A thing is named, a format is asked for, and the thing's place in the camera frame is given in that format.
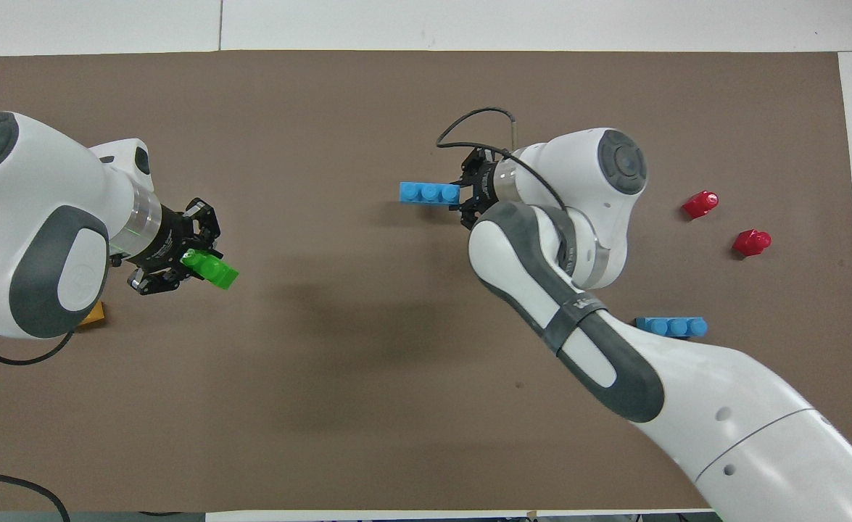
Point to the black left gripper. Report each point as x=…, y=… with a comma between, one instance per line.
x=161, y=239

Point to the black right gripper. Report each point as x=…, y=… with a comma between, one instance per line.
x=485, y=185

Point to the green two-stud toy block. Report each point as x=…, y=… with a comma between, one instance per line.
x=215, y=272

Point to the blue three-stud toy block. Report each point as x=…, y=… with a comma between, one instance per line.
x=426, y=193
x=668, y=328

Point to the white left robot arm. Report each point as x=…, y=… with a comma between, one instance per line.
x=34, y=181

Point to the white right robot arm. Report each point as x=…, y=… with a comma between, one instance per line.
x=687, y=391

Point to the yellow two-stud toy block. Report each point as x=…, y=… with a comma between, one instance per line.
x=93, y=315

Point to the red one-stud toy block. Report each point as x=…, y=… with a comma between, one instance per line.
x=700, y=205
x=750, y=243

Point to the brown table mat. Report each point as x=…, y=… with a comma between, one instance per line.
x=367, y=406

